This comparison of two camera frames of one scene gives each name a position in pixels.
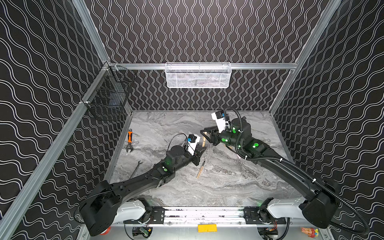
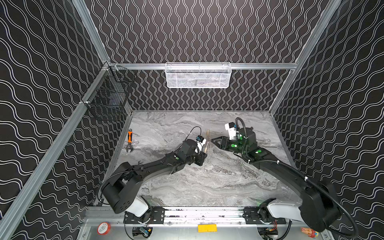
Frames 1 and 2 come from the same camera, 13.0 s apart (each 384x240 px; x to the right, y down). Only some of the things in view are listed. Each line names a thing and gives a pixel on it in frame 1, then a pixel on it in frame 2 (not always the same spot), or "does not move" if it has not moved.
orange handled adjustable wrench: [129, 140] does not move
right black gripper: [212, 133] to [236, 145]
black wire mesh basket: [108, 95] does not move
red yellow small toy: [311, 232] does not move
